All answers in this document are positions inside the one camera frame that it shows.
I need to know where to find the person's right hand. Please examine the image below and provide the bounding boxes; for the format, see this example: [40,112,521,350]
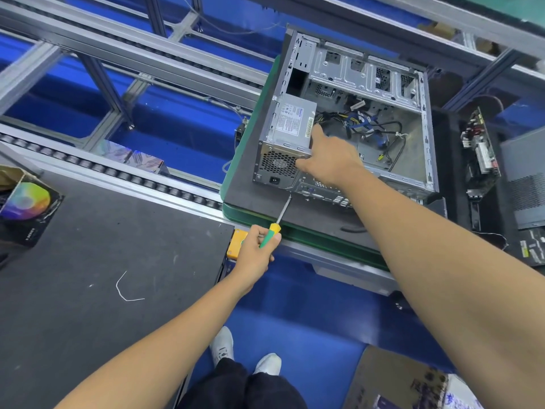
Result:
[295,124,366,190]

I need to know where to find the person's left hand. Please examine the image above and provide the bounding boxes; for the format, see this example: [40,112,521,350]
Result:
[229,224,282,297]

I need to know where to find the yellow green handled screwdriver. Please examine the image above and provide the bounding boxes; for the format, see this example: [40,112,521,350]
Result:
[259,194,293,249]

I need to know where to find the grey power supply unit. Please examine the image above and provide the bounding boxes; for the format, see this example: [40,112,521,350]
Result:
[253,95,318,186]

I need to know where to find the person's left forearm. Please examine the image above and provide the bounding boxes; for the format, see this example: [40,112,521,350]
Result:
[55,272,267,409]

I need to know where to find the person's right forearm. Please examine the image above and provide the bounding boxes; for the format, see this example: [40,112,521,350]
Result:
[336,168,545,409]

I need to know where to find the orange yellow box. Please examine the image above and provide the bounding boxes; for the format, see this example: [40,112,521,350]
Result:
[226,229,249,261]

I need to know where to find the green edged black work pallet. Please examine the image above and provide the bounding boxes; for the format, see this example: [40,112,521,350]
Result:
[221,55,448,269]

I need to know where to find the open grey computer case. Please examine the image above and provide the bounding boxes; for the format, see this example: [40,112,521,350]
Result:
[253,27,440,208]

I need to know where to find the person's white left shoe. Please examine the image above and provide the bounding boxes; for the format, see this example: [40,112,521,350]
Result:
[209,326,235,366]

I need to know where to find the person's white shoe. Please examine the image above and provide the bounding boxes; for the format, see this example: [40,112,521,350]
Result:
[209,326,235,366]
[254,353,282,376]

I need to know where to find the person's white right shoe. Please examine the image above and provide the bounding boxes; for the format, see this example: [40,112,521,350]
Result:
[254,353,282,376]

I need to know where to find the person's black trousers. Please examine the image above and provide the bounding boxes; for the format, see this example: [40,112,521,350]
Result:
[177,358,320,409]

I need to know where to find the iridescent foil piece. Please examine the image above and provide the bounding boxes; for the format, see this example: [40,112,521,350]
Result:
[97,140,165,174]

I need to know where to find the green circuit board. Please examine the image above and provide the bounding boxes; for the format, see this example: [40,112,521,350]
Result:
[462,107,502,200]

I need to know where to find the black work mat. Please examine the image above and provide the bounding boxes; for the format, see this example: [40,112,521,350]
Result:
[0,168,236,409]

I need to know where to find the brown cardboard sheet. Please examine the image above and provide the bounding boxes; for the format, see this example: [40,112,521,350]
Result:
[343,345,484,409]

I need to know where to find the black perforated case panel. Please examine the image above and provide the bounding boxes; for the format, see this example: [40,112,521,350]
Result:
[499,127,545,229]

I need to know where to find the black device with label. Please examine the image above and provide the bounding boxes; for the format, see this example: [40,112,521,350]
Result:
[518,227,545,267]

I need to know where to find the black box with colour wheel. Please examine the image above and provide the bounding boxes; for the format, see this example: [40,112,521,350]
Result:
[0,166,65,248]

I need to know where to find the bundle of internal cables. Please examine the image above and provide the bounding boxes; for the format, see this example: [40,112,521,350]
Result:
[314,100,409,172]

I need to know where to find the white wire piece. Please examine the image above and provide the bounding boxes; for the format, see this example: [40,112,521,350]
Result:
[116,271,146,302]

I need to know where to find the aluminium conveyor frame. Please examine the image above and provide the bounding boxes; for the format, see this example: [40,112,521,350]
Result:
[0,0,545,218]

